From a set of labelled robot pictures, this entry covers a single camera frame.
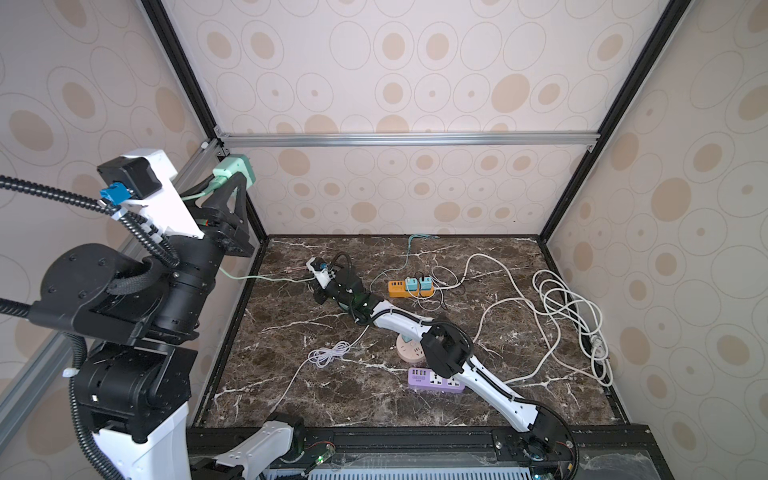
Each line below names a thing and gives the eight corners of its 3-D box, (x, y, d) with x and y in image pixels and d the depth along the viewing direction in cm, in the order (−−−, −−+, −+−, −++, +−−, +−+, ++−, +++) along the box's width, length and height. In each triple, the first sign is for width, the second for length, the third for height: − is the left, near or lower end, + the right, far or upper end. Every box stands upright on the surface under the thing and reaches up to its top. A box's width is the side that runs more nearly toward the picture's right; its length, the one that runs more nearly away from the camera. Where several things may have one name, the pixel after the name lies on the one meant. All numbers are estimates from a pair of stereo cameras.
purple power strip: (406, 386, 85) (407, 382, 82) (408, 370, 88) (409, 366, 85) (462, 395, 84) (464, 391, 81) (462, 378, 86) (464, 374, 84)
